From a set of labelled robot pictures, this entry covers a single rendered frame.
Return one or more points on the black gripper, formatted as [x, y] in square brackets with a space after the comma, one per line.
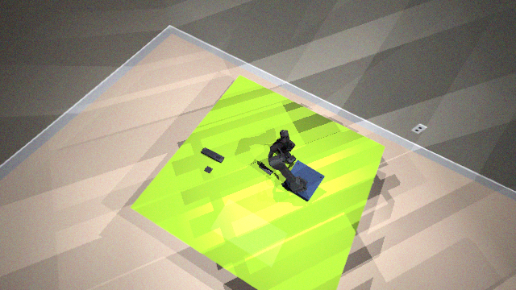
[288, 157]

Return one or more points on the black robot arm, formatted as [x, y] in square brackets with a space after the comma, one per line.
[277, 162]

